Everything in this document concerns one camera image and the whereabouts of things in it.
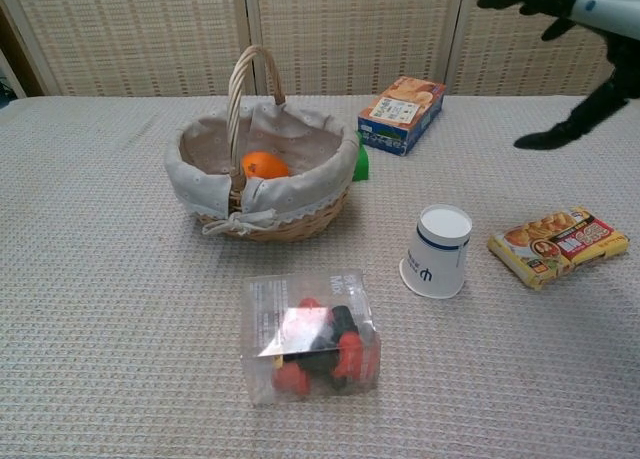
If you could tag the orange fruit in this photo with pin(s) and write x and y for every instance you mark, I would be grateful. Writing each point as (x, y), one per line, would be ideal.
(267, 165)

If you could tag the white paper cup blue print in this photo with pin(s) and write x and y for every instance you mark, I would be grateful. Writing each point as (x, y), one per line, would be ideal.
(437, 259)

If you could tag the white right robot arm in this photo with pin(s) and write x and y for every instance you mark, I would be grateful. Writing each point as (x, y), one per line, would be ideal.
(617, 4)

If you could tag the blue cookie box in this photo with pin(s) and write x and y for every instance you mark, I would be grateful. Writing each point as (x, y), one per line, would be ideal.
(402, 116)

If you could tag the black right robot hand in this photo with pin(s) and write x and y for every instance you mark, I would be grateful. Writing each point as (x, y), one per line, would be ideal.
(622, 69)

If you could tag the green plastic object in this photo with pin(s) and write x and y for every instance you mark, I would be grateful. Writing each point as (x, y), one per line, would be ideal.
(362, 166)

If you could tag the clear plastic box red clips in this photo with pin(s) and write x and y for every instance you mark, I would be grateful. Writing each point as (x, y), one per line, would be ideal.
(310, 339)

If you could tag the wicker basket with cloth lining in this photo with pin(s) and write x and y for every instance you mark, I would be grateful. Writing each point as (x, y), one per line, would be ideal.
(290, 194)

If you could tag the yellow snack packet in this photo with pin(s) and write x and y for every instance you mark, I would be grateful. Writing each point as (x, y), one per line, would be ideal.
(557, 246)

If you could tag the woven folding screen panel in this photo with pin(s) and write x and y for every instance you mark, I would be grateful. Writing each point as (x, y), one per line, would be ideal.
(510, 54)
(350, 29)
(130, 34)

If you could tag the beige woven tablecloth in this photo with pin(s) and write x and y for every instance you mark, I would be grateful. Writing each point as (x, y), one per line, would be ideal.
(100, 329)

